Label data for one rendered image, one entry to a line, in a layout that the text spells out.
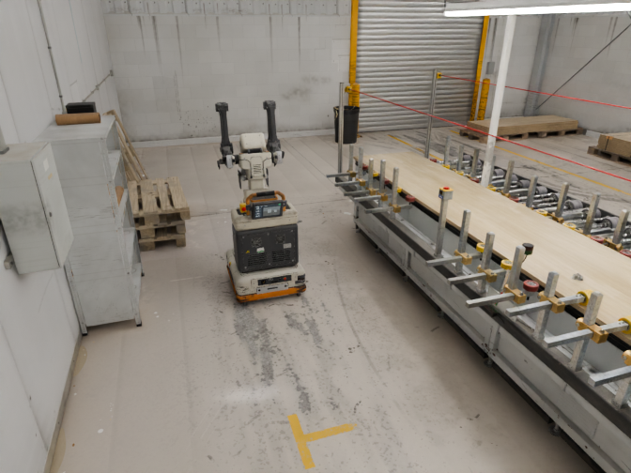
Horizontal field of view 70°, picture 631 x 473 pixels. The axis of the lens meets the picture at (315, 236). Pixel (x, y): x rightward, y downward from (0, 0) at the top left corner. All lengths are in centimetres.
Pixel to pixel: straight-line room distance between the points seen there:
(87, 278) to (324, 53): 763
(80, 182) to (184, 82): 645
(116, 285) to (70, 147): 109
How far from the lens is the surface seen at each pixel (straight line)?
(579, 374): 263
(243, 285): 393
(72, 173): 354
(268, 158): 401
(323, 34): 1025
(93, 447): 320
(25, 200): 267
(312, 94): 1026
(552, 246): 341
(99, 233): 367
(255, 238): 386
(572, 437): 317
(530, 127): 1103
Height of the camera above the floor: 223
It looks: 25 degrees down
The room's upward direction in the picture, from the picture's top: straight up
